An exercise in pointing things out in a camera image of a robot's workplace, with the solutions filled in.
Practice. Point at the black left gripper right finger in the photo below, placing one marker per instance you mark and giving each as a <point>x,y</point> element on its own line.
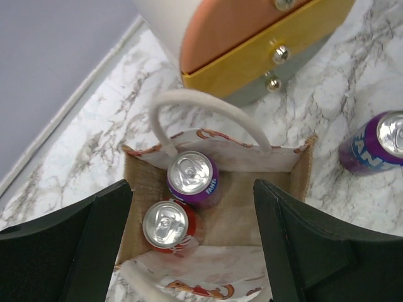
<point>313,256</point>

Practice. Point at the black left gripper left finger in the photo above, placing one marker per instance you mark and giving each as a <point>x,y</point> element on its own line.
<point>69,254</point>

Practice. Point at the red soda can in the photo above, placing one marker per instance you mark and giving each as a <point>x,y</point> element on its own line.
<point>173,227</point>

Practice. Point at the round pastel drawer cabinet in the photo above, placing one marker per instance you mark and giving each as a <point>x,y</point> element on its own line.
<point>239,51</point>

